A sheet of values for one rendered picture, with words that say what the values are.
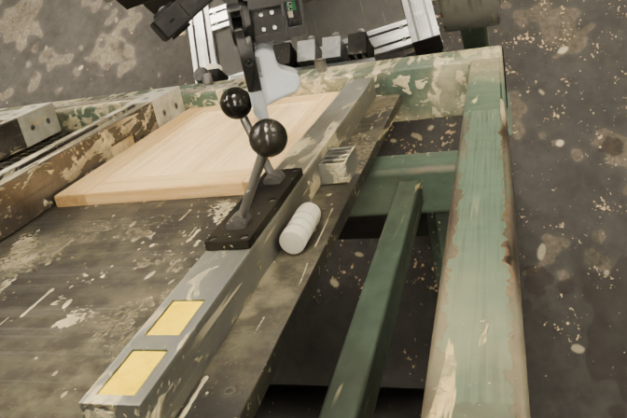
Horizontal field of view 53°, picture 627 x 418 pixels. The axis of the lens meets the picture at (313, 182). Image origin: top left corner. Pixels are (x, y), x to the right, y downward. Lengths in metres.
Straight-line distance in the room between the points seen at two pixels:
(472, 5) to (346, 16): 0.88
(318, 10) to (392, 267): 1.58
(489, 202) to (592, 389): 1.49
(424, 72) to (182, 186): 0.57
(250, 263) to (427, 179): 0.43
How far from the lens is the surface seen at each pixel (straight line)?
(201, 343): 0.54
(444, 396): 0.40
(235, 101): 0.73
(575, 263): 2.08
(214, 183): 0.90
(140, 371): 0.50
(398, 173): 0.98
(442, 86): 1.28
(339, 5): 2.21
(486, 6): 1.38
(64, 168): 1.09
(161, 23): 0.71
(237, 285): 0.60
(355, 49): 1.49
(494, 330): 0.44
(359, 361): 0.60
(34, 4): 3.22
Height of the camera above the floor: 2.06
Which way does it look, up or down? 68 degrees down
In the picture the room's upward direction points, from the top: 53 degrees counter-clockwise
